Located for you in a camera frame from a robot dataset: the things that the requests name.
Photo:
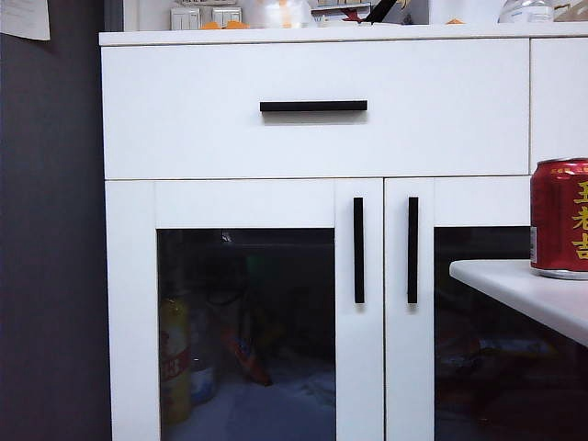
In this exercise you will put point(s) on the yellow detergent bottle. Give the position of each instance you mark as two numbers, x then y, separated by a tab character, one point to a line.
174	358

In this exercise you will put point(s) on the small orange piece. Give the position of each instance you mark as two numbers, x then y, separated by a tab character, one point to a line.
456	20

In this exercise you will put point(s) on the colourful printed box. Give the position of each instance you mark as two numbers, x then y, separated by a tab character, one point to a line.
340	7

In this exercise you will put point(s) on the clear plastic container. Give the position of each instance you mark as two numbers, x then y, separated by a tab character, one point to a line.
280	14

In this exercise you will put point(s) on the red beverage can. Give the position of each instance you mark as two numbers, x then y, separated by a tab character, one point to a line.
556	220

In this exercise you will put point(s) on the white box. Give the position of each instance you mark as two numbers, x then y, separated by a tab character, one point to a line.
464	9

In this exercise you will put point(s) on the white cabinet carcass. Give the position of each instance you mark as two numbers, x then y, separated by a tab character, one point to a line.
321	36

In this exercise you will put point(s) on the white glass cabinet door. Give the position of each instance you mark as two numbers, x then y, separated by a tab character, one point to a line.
243	202
409	367

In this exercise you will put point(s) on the orange snack packet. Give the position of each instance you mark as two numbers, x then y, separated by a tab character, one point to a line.
250	363

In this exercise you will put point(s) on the narrow white drawer front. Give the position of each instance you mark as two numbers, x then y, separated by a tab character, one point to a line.
558	92

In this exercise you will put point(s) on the clear pump sanitizer bottle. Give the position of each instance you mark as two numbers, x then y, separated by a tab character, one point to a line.
202	376

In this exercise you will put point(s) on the black angular object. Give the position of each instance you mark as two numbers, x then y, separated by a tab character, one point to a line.
381	10

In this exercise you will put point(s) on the white paper sheet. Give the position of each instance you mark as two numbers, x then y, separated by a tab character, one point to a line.
23	18

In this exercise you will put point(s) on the white wall switch panel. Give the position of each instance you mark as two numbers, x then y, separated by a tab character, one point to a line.
227	14
185	17

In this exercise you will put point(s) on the wide white drawer front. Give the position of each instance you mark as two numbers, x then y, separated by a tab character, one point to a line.
184	115

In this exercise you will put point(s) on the orange fruit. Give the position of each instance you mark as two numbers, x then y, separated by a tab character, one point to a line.
211	26
236	24

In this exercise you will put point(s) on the clear water bottle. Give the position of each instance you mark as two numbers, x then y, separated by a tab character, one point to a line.
526	11

